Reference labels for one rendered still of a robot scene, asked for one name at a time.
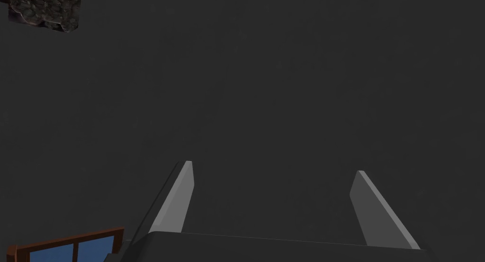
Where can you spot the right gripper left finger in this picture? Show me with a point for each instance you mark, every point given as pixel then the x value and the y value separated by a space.
pixel 175 203

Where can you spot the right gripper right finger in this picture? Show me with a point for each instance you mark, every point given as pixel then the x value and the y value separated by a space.
pixel 379 220

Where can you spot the brown framed window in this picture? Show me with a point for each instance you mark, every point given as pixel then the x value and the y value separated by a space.
pixel 72 250

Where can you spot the dark stone block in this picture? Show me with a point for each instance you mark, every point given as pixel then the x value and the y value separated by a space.
pixel 44 8

